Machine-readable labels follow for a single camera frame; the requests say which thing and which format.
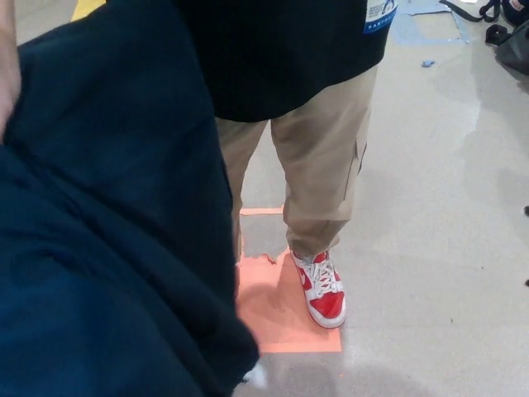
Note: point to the person's right hand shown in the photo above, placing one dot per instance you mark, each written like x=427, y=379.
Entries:
x=8, y=74

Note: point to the dark teal coat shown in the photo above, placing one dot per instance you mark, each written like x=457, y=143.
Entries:
x=103, y=207

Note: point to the person's black top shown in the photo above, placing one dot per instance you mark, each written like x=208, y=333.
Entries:
x=281, y=54

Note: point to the yellow floor tape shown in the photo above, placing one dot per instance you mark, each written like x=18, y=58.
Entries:
x=89, y=9

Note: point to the khaki cargo trousers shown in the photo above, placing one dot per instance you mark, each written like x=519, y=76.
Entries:
x=318, y=165

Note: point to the orange floor tape square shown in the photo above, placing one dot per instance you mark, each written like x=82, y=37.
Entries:
x=281, y=314

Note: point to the white blue name badge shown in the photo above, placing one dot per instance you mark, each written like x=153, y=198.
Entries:
x=378, y=16

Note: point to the red white sneaker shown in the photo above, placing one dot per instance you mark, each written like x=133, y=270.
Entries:
x=326, y=297

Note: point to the small blue tape scrap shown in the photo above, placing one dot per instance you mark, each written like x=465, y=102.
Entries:
x=428, y=63

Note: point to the grey bag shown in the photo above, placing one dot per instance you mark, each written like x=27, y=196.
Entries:
x=514, y=49

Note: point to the navy backpack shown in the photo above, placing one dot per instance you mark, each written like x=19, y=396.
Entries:
x=516, y=11

